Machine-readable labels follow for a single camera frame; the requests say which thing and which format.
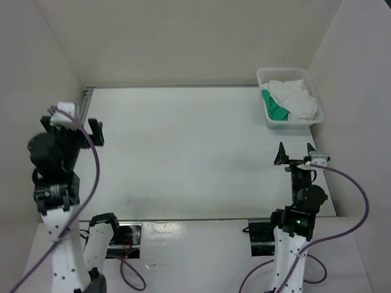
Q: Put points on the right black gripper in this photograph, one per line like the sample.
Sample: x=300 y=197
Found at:
x=282 y=157

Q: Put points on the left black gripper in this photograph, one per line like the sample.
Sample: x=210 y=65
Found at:
x=58 y=130

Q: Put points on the white tank top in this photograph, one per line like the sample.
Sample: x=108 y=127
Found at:
x=293 y=96

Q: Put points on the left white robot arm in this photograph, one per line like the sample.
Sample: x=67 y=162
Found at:
x=76 y=267

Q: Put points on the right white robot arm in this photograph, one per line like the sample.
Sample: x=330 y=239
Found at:
x=294 y=224

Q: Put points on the green tank top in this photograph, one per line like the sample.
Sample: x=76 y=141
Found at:
x=275 y=112

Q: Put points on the white plastic basket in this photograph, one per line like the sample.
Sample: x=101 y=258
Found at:
x=283 y=74

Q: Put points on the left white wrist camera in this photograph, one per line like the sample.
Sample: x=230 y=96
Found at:
x=63 y=114

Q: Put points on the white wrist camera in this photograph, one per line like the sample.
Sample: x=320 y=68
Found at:
x=63 y=114
x=318 y=159

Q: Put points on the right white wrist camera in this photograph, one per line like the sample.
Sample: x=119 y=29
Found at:
x=318 y=159

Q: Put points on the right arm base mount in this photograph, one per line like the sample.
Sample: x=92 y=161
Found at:
x=262 y=241

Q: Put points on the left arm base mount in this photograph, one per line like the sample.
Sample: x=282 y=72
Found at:
x=126 y=239

